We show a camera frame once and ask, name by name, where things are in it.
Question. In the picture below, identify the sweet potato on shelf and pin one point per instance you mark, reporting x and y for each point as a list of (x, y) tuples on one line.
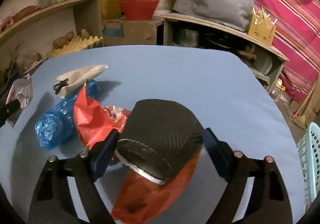
[(25, 12)]

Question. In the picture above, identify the yellow utensil basket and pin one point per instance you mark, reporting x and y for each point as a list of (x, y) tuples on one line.
[(262, 27)]

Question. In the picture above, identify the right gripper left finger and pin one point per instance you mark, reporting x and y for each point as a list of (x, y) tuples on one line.
[(52, 201)]

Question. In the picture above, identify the yellow egg tray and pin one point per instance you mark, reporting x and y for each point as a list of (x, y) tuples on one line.
[(75, 45)]

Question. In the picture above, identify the blue table cloth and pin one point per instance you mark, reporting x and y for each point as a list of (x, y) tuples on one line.
[(216, 86)]

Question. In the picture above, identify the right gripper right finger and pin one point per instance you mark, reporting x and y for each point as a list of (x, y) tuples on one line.
[(268, 202)]

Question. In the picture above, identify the pink snack wrapper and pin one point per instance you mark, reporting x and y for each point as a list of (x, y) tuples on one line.
[(22, 90)]

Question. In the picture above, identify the red gold snack bag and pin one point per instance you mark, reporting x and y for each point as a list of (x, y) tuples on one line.
[(94, 122)]

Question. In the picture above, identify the white paper bag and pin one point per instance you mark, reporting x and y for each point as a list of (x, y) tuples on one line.
[(69, 82)]

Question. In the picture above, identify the potato on egg tray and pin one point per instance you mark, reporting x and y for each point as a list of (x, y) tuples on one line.
[(62, 41)]

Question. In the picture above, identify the blue plastic bag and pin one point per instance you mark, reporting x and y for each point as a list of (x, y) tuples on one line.
[(56, 126)]

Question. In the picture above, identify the cardboard box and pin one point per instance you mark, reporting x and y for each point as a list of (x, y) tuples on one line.
[(124, 32)]

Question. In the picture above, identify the red plastic basket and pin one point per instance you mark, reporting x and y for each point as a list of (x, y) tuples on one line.
[(138, 10)]

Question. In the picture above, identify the wooden wall shelf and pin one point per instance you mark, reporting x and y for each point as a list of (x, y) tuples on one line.
[(36, 32)]

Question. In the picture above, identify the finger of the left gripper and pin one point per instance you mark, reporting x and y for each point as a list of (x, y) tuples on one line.
[(8, 110)]

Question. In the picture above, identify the black slipper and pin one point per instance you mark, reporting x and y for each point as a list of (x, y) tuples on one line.
[(159, 138)]

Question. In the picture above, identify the pink striped curtain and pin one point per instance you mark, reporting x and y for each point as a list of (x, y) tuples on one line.
[(297, 37)]

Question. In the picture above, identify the low wooden cabinet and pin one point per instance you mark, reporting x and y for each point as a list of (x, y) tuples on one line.
[(266, 62)]

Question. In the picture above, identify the light blue waste basket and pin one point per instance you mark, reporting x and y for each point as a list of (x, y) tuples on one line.
[(308, 149)]

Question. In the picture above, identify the red mesh plastic bag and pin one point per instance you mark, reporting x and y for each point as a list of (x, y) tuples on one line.
[(141, 200)]

